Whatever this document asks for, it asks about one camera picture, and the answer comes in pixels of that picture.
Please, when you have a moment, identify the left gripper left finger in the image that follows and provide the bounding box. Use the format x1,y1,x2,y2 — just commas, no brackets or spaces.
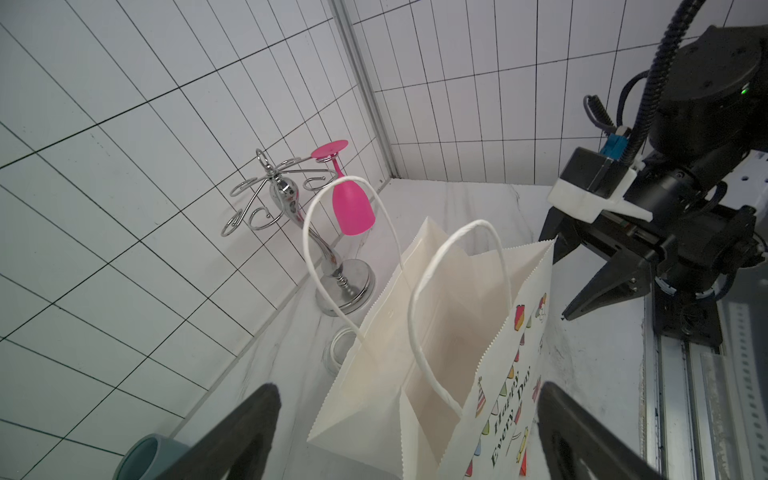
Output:
159,383,281,479

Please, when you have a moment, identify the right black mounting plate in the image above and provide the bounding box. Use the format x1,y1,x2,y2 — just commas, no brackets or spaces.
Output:
651,284,723,348

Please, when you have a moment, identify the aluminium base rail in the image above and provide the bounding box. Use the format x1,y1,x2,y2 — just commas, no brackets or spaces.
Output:
642,290,767,479

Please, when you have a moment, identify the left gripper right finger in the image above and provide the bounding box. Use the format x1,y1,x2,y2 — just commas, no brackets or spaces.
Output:
537,382,662,479

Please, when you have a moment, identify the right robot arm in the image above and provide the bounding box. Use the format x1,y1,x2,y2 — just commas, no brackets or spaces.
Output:
541,1,767,320

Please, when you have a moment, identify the grey-green ceramic cup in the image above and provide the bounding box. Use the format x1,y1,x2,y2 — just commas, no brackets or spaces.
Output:
113,434,190,480

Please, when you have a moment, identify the chrome cup holder stand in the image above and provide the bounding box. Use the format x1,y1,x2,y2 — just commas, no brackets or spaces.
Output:
219,148,377,318

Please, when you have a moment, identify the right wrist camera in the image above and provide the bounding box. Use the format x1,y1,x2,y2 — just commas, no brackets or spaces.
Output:
547,147,653,223

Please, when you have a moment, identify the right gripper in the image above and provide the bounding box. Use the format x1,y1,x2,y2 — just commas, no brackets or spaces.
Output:
539,168,765,321

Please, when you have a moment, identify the pink plastic wine glass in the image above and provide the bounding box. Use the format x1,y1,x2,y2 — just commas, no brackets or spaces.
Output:
311,140,375,236

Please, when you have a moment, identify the white Happy Every Day bag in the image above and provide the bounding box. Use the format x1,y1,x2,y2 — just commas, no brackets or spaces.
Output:
301,175,556,480

